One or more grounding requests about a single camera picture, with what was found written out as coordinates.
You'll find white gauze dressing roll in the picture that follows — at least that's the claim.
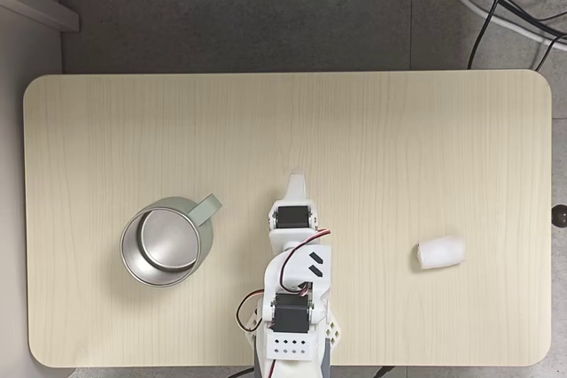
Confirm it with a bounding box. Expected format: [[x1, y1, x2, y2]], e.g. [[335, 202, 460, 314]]
[[415, 235, 466, 271]]

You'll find grey-green metal mug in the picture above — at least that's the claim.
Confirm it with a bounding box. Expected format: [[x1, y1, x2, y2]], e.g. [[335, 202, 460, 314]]
[[120, 193, 224, 289]]

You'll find white shelf ledge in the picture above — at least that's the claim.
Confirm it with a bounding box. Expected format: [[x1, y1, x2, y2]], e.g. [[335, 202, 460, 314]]
[[0, 0, 82, 35]]

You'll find red black wrist servo wire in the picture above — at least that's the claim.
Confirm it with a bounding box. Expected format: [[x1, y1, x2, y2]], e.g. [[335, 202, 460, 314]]
[[280, 228, 332, 296]]

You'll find red black base servo wire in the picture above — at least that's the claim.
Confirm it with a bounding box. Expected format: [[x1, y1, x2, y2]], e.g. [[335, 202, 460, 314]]
[[235, 289, 267, 334]]

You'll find long black cable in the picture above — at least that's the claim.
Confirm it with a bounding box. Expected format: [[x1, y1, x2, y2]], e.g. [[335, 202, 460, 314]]
[[467, 0, 509, 71]]

